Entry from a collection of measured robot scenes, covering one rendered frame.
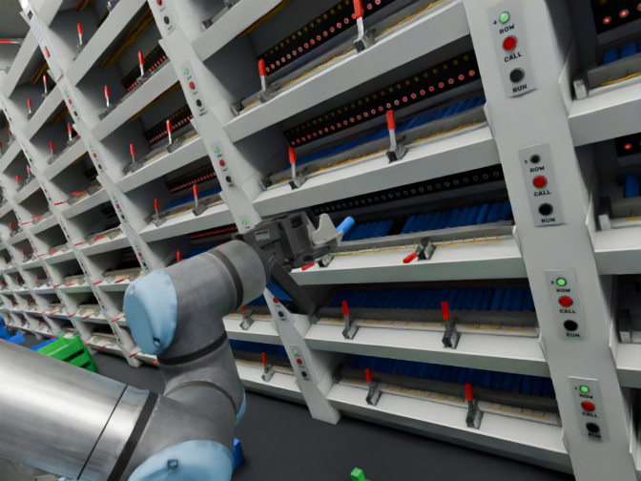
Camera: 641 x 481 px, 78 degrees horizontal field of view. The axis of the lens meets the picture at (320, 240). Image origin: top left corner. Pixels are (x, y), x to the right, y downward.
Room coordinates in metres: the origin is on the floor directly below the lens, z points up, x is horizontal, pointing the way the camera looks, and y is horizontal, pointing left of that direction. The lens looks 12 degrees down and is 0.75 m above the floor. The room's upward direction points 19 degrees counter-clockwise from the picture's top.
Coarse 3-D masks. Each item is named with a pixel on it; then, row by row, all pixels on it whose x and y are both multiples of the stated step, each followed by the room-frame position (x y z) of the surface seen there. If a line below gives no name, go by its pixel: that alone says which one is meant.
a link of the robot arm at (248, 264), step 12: (240, 240) 0.55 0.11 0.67; (228, 252) 0.52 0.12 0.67; (240, 252) 0.53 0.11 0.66; (252, 252) 0.53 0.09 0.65; (240, 264) 0.51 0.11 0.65; (252, 264) 0.52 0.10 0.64; (240, 276) 0.50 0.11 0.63; (252, 276) 0.51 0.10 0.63; (264, 276) 0.53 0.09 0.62; (252, 288) 0.51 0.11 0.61; (264, 288) 0.54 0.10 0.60; (252, 300) 0.53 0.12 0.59
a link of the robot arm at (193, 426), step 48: (0, 384) 0.31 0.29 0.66; (48, 384) 0.33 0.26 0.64; (96, 384) 0.35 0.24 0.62; (192, 384) 0.41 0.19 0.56; (0, 432) 0.30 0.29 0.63; (48, 432) 0.30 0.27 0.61; (96, 432) 0.31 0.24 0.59; (144, 432) 0.32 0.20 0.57; (192, 432) 0.33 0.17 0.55; (96, 480) 0.31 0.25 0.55; (144, 480) 0.30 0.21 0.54; (192, 480) 0.30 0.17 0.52
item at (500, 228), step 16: (480, 224) 0.70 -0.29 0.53; (496, 224) 0.67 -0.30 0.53; (352, 240) 0.90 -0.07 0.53; (368, 240) 0.86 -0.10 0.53; (384, 240) 0.83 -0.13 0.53; (400, 240) 0.80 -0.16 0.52; (416, 240) 0.78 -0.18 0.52; (432, 240) 0.75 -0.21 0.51; (448, 240) 0.73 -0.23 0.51; (496, 240) 0.65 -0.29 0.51; (336, 256) 0.91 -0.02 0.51
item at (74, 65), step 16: (112, 0) 1.22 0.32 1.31; (128, 0) 1.14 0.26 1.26; (144, 0) 1.11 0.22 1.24; (112, 16) 1.21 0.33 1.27; (128, 16) 1.18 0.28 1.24; (144, 16) 1.31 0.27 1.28; (80, 32) 1.41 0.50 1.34; (96, 32) 1.29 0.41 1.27; (112, 32) 1.25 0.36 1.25; (128, 32) 1.44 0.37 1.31; (80, 48) 1.39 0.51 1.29; (96, 48) 1.32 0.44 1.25; (112, 48) 1.50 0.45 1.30; (128, 48) 1.50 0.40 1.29; (64, 64) 1.51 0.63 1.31; (80, 64) 1.42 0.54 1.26; (96, 64) 1.58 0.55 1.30
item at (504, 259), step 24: (456, 192) 0.83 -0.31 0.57; (336, 216) 1.07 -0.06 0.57; (504, 240) 0.66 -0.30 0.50; (336, 264) 0.89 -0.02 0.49; (360, 264) 0.84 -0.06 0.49; (384, 264) 0.79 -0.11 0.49; (408, 264) 0.74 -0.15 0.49; (432, 264) 0.71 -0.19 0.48; (456, 264) 0.68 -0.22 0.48; (480, 264) 0.65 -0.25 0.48; (504, 264) 0.62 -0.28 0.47
